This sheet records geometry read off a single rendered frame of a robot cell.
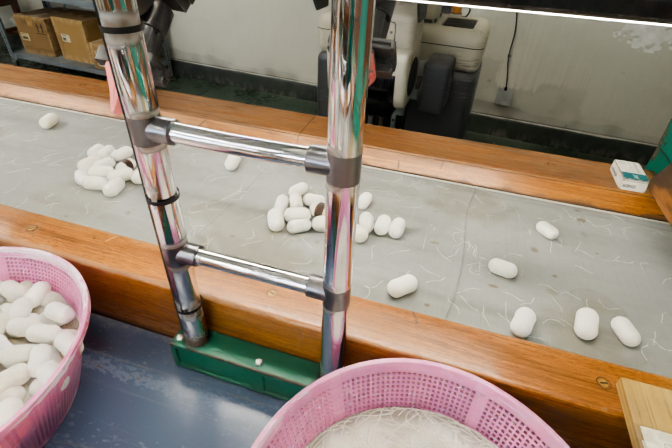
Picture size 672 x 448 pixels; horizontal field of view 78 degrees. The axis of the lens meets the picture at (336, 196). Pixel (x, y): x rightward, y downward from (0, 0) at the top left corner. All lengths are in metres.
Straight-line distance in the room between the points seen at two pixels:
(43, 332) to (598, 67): 2.50
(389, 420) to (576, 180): 0.48
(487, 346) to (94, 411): 0.39
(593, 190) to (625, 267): 0.15
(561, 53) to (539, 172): 1.87
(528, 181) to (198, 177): 0.52
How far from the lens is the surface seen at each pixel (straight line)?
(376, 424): 0.41
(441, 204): 0.64
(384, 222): 0.55
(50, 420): 0.50
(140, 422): 0.50
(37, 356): 0.50
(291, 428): 0.39
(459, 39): 1.37
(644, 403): 0.45
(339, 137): 0.25
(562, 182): 0.73
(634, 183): 0.76
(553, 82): 2.61
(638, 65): 2.64
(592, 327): 0.51
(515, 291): 0.54
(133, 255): 0.53
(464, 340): 0.43
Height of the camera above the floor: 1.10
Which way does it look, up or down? 35 degrees down
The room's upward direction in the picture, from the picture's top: 3 degrees clockwise
